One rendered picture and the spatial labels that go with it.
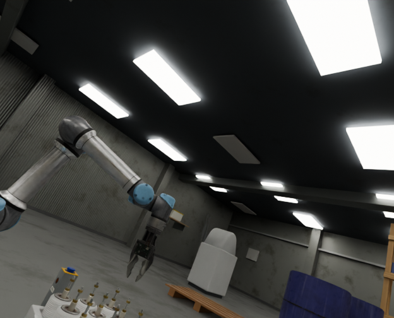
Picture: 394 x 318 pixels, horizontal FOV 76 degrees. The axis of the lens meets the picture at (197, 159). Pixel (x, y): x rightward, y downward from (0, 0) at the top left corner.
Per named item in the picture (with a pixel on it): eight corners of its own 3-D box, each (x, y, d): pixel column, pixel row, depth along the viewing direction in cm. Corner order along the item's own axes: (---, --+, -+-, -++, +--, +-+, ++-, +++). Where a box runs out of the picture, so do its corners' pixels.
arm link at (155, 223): (151, 217, 113) (168, 224, 112) (147, 226, 111) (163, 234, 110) (148, 214, 106) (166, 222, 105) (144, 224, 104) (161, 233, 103)
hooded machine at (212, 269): (205, 289, 593) (225, 233, 639) (226, 301, 545) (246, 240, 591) (184, 282, 549) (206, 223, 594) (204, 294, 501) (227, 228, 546)
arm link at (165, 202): (158, 193, 116) (175, 200, 116) (148, 215, 112) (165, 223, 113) (160, 190, 108) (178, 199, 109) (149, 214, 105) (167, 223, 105)
